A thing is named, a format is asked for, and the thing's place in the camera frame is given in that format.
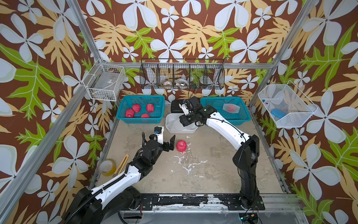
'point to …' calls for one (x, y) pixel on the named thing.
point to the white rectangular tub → (170, 118)
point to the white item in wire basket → (181, 82)
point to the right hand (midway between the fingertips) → (183, 118)
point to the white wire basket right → (287, 107)
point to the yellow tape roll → (107, 167)
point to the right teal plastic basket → (232, 119)
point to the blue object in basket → (278, 113)
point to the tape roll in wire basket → (167, 83)
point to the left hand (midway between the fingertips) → (167, 132)
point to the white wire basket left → (105, 81)
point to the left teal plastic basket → (154, 105)
